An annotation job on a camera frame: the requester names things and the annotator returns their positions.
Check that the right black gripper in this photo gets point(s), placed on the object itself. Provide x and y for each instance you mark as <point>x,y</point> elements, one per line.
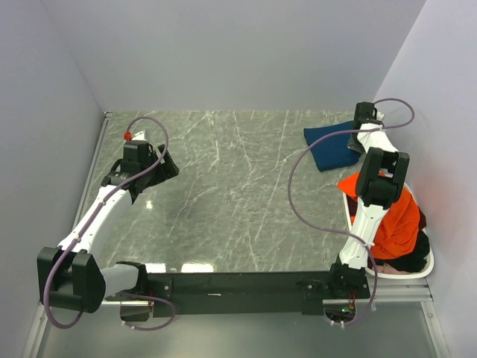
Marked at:
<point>354,146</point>

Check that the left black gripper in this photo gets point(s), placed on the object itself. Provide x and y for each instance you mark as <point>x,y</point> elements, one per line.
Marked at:
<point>167,169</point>

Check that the blue t shirt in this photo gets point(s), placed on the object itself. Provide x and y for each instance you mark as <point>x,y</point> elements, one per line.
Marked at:
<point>332,153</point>

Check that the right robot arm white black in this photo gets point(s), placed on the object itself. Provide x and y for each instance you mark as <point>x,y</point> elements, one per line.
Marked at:
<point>379,185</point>

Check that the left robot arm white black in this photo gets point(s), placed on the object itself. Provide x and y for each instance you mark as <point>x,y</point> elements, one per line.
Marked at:
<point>69,276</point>

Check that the orange t shirt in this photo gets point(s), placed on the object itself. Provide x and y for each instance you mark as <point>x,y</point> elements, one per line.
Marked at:
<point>397,233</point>

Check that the pink garment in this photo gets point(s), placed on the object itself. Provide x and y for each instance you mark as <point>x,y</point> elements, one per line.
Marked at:
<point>389,270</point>

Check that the black t shirt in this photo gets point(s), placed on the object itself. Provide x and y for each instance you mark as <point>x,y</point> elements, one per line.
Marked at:
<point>416,260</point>

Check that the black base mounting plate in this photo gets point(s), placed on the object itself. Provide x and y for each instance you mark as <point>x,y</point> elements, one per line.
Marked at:
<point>251,292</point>

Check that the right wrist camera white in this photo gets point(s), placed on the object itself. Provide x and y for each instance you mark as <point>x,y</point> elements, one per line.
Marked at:
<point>380,116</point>

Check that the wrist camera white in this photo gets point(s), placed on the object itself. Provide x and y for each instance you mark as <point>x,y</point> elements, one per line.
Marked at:
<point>141,136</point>
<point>380,116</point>

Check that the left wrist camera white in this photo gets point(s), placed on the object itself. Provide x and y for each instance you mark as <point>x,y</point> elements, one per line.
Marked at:
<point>141,136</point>

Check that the aluminium frame rail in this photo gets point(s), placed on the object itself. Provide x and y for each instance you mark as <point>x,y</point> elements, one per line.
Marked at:
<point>40,322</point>

